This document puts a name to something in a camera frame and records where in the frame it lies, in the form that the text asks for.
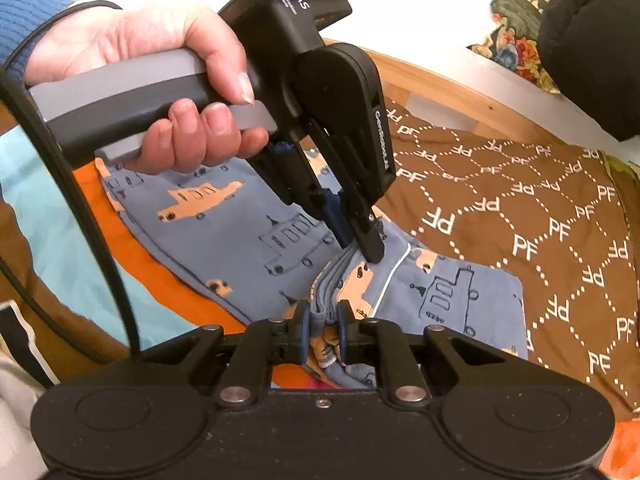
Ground colourful landscape wall poster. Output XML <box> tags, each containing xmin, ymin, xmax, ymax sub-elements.
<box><xmin>466</xmin><ymin>0</ymin><xmax>567</xmax><ymax>94</ymax></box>

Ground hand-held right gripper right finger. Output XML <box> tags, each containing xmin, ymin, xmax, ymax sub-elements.
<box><xmin>335</xmin><ymin>300</ymin><xmax>507</xmax><ymax>409</ymax></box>

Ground colourful printed bed sheet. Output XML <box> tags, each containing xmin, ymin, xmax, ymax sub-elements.
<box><xmin>0</xmin><ymin>105</ymin><xmax>640</xmax><ymax>480</ymax></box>

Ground black hanging cloth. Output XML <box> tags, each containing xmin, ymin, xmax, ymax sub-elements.
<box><xmin>537</xmin><ymin>0</ymin><xmax>640</xmax><ymax>144</ymax></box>

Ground blue car print pants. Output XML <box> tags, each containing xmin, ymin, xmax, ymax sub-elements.
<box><xmin>95</xmin><ymin>147</ymin><xmax>530</xmax><ymax>391</ymax></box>

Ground thick black cable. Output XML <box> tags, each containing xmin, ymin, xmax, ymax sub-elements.
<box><xmin>0</xmin><ymin>67</ymin><xmax>142</xmax><ymax>359</ymax></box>

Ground brown patterned quilt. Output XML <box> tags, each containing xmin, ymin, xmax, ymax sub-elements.
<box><xmin>372</xmin><ymin>97</ymin><xmax>640</xmax><ymax>424</ymax></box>

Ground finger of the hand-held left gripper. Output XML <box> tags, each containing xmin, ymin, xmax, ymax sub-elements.
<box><xmin>306</xmin><ymin>119</ymin><xmax>387</xmax><ymax>264</ymax></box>
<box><xmin>249</xmin><ymin>141</ymin><xmax>354</xmax><ymax>251</ymax></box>

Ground person's left hand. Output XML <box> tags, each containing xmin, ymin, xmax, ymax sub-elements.
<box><xmin>24</xmin><ymin>5</ymin><xmax>271</xmax><ymax>177</ymax></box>

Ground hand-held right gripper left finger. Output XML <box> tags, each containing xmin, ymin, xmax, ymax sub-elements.
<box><xmin>142</xmin><ymin>301</ymin><xmax>313</xmax><ymax>408</ymax></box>

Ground wooden bed frame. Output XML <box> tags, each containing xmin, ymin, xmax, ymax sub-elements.
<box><xmin>322</xmin><ymin>37</ymin><xmax>621</xmax><ymax>161</ymax></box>

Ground person's left forearm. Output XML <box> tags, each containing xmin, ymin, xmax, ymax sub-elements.
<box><xmin>0</xmin><ymin>0</ymin><xmax>124</xmax><ymax>92</ymax></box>

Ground thin black cable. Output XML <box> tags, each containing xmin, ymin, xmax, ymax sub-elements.
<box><xmin>0</xmin><ymin>0</ymin><xmax>126</xmax><ymax>367</ymax></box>

